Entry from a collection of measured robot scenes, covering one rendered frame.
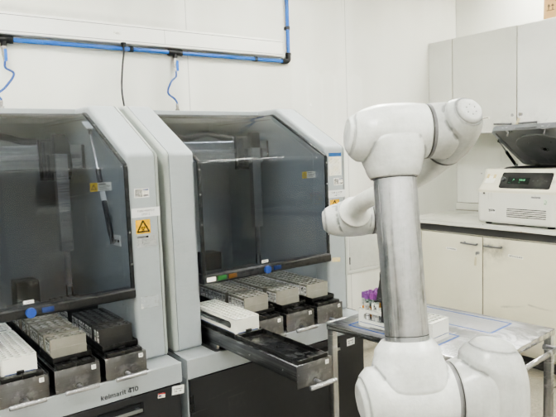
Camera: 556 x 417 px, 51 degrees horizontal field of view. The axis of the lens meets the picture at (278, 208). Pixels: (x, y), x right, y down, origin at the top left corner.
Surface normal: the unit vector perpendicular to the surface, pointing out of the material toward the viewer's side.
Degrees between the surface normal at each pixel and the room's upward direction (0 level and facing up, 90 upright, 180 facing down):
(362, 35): 90
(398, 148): 84
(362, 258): 90
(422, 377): 75
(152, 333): 90
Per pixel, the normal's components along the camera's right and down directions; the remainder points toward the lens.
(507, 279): -0.80, 0.09
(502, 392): -0.07, 0.04
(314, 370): 0.60, 0.06
